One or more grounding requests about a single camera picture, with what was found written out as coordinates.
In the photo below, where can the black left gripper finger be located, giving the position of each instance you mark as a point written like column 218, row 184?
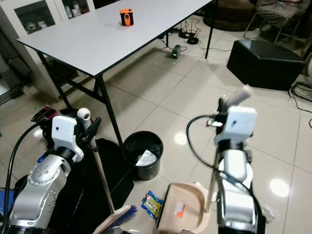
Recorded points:
column 95, row 123

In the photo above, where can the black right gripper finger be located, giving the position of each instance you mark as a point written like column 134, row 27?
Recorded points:
column 222, row 104

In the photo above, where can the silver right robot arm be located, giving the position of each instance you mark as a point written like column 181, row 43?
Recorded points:
column 236, row 195

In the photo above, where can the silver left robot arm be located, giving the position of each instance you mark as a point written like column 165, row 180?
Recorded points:
column 41, row 185

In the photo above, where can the red and black appliance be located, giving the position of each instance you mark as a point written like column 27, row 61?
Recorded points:
column 44, row 117

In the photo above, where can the black angular ottoman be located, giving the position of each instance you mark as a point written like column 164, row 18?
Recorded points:
column 265, row 63

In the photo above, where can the crumpled white bag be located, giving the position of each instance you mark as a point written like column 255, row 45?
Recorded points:
column 146, row 158

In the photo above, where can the black round waste bin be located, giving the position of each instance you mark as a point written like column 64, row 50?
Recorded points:
column 144, row 171

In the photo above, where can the small box with green light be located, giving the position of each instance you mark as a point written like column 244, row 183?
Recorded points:
column 176, row 51

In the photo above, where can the black router with antennas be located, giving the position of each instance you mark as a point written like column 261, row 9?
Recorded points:
column 189, row 35

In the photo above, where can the grey table with black legs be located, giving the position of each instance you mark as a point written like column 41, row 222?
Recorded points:
column 107, row 41

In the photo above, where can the brown round seat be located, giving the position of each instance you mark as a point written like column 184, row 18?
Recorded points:
column 229, row 15

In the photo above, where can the blue and yellow snack wrapper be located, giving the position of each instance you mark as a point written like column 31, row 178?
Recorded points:
column 152, row 204

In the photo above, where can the metal chair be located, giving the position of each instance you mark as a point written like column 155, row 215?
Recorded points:
column 280, row 31

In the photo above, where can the small crumpled paper scrap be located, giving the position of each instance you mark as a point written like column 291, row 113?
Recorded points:
column 266, row 211

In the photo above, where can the blue plastic item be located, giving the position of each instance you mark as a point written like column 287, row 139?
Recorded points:
column 6, row 202

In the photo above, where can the orange and black device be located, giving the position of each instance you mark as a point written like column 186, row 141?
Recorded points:
column 126, row 18

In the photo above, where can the seated person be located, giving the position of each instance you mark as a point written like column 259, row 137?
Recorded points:
column 282, row 10

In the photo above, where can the white glass-door cabinet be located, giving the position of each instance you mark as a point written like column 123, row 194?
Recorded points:
column 39, row 17

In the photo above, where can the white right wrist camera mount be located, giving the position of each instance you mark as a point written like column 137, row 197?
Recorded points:
column 241, row 122

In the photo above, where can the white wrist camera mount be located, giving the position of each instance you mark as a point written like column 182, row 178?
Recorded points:
column 241, row 122
column 66, row 134

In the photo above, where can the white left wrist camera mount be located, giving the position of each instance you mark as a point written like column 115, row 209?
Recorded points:
column 66, row 134

